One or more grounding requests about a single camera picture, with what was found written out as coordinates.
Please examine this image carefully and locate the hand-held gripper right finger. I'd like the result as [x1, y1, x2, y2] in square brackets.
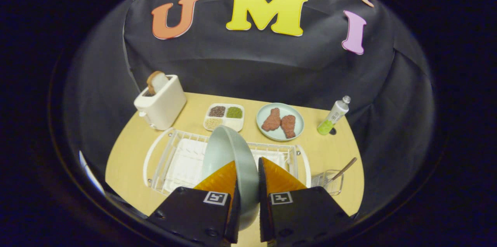
[258, 157, 352, 247]

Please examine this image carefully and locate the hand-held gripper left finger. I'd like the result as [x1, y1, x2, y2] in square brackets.
[146, 160, 241, 247]

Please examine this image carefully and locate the pale green plate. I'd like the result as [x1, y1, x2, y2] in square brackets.
[201, 125, 260, 231]

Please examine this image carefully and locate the clear wire basket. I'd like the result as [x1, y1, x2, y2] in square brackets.
[311, 169, 344, 196]

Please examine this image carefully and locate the white wire dish rack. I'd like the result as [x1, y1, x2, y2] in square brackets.
[143, 127, 312, 196]

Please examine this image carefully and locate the wooden handled spoon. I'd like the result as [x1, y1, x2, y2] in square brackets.
[324, 157, 357, 185]

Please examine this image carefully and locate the light blue food dish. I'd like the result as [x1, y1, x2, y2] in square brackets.
[256, 103, 305, 142]

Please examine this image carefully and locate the brown toy chicken drumstick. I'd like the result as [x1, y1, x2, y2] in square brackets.
[261, 108, 282, 132]
[280, 115, 297, 139]

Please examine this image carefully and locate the white divided condiment tray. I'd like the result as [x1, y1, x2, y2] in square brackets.
[203, 103, 245, 132]

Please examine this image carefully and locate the green tea bottle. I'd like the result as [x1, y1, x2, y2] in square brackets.
[317, 96, 351, 136]

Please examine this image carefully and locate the white toaster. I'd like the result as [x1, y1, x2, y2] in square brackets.
[134, 75, 187, 131]

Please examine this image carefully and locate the bread slice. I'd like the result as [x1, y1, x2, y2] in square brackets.
[146, 71, 170, 96]

